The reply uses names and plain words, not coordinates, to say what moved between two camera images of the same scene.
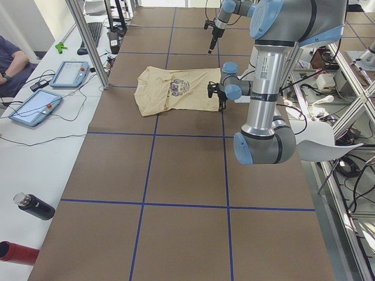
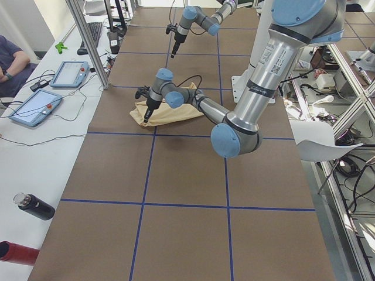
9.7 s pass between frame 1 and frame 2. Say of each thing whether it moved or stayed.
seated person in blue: stayed
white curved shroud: stayed
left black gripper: moved
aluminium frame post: stayed
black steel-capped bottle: stayed
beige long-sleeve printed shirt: moved
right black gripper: moved
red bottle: stayed
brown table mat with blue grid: stayed
